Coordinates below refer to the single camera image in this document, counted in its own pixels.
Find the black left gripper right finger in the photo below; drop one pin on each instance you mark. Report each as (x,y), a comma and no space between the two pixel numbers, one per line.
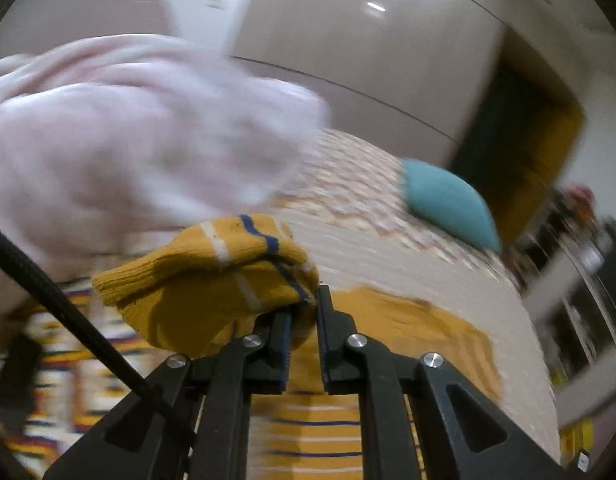
(421,418)

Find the yellow striped knit sweater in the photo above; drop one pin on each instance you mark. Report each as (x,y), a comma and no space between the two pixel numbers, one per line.
(207,286)

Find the pile of clothes on shelf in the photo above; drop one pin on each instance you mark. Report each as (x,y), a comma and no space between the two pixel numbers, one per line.
(575,205)

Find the brown wooden door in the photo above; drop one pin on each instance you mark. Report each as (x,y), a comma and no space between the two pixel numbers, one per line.
(519,138)

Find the colourful geometric patterned bedsheet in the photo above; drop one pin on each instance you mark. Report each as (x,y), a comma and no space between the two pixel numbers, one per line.
(71,390)

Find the white shelf unit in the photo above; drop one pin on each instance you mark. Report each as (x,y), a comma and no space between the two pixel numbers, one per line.
(568,287)

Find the beige padded wardrobe panels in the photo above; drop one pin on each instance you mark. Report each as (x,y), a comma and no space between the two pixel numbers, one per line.
(405,75)

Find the teal cushion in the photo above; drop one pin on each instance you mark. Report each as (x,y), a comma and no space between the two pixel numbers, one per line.
(450,203)

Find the beige dotted quilted bedspread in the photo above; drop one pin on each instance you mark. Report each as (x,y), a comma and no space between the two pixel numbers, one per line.
(347,210)

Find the pink floral comforter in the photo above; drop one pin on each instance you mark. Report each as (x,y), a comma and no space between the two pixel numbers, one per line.
(109,137)

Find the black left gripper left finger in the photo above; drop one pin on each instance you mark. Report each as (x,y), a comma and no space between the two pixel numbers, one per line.
(207,434)

